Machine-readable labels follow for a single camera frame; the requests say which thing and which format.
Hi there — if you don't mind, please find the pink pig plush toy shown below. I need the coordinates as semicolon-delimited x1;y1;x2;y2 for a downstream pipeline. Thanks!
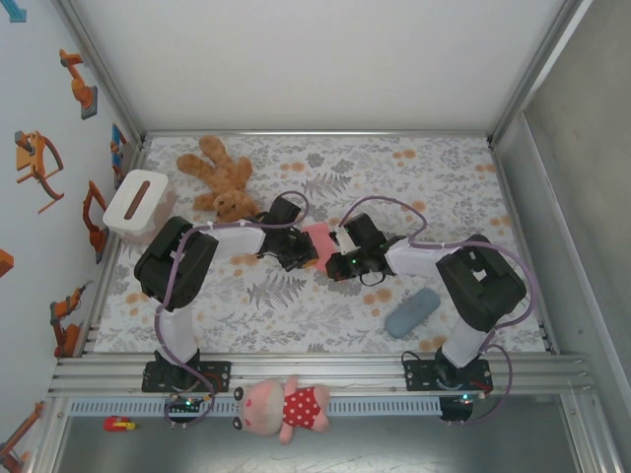
231;376;331;446

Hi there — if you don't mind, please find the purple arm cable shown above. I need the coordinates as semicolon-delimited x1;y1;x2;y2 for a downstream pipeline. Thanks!
153;190;311;431
343;195;537;428

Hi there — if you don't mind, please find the brown teddy bear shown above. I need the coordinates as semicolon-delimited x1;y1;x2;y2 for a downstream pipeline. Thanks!
175;135;258;223

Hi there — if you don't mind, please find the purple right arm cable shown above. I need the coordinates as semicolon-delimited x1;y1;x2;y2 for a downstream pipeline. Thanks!
343;195;537;428

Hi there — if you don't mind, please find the pink cloth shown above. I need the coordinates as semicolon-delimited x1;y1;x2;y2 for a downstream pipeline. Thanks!
301;221;341;275

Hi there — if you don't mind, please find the slotted grey cable duct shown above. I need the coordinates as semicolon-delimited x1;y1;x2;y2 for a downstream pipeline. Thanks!
68;397;443;417

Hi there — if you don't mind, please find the aluminium frame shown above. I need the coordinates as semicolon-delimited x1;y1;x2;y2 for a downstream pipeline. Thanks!
46;0;622;473

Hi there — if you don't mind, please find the black controller board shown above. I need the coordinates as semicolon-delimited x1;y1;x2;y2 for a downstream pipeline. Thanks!
165;393;208;416
440;393;488;424

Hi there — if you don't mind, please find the blue and orange sticker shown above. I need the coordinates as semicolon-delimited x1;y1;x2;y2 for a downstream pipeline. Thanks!
110;122;128;191

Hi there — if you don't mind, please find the white and pink tissue box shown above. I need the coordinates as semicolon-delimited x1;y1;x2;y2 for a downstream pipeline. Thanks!
102;169;177;245

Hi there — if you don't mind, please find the orange robot claw sticker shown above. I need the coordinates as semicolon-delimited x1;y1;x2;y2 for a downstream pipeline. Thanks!
13;130;66;215

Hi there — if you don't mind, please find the blue glasses case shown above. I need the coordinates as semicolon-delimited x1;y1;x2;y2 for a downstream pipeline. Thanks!
384;288;441;340

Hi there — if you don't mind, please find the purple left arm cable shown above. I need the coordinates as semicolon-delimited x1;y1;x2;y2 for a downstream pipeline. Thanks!
153;190;311;431

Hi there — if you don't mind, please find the small red yellow toy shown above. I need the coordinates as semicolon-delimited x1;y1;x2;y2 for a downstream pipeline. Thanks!
102;416;138;434

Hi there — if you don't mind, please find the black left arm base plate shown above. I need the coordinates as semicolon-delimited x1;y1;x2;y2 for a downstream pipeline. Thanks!
141;361;233;394

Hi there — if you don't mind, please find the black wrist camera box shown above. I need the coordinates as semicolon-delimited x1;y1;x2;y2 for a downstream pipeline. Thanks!
269;193;303;224
343;213;386;252

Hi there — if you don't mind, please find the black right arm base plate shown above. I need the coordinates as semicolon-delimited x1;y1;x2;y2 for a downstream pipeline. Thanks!
403;359;493;393

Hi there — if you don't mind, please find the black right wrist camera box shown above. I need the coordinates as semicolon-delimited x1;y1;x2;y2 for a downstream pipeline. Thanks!
343;213;386;252

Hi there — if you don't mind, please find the floral printed table cloth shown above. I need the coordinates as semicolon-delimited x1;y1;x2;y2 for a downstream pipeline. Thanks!
93;135;546;355

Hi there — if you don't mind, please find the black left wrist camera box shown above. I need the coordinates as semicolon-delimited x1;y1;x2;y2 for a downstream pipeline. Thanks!
269;193;303;224

